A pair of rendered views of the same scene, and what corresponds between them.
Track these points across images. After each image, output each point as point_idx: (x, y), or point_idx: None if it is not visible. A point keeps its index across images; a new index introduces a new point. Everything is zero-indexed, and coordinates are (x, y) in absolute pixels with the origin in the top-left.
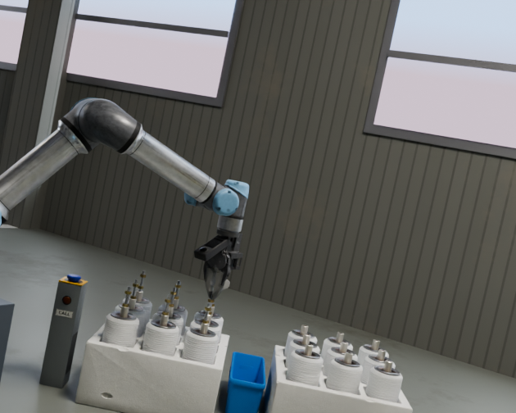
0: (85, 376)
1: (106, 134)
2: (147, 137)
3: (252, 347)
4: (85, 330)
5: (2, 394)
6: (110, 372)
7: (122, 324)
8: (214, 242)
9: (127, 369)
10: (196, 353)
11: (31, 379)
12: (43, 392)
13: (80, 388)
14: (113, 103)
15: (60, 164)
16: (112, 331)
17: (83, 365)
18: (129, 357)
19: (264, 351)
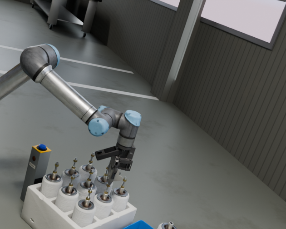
0: (25, 205)
1: (24, 69)
2: (49, 75)
3: (197, 216)
4: (99, 172)
5: None
6: (34, 207)
7: (46, 183)
8: (110, 149)
9: (41, 210)
10: (75, 216)
11: (20, 194)
12: (13, 204)
13: (22, 210)
14: (36, 50)
15: (18, 82)
16: (41, 185)
17: (25, 198)
18: (42, 204)
19: (202, 222)
